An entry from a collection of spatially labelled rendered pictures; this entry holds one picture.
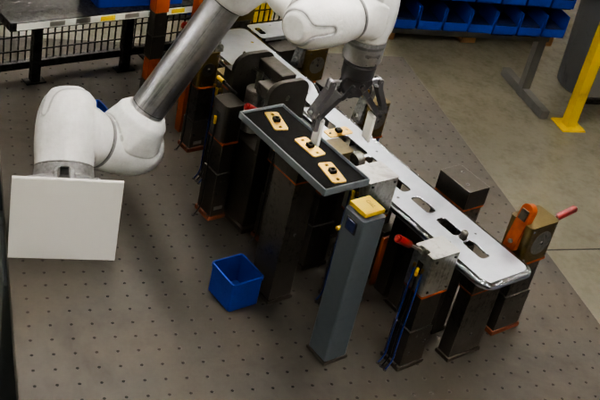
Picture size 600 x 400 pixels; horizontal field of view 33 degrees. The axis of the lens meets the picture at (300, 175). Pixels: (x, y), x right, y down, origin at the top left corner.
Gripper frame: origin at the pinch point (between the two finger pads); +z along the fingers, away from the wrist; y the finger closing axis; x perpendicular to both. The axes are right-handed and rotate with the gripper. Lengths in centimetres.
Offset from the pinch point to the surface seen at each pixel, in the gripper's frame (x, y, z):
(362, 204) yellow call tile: -13.0, 1.4, 10.1
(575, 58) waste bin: 215, 293, 106
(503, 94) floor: 214, 248, 126
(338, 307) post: -17.0, -0.3, 37.5
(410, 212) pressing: 1.4, 27.8, 26.1
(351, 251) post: -16.1, -0.6, 21.1
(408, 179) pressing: 15.1, 35.5, 26.0
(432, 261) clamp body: -24.0, 17.1, 20.6
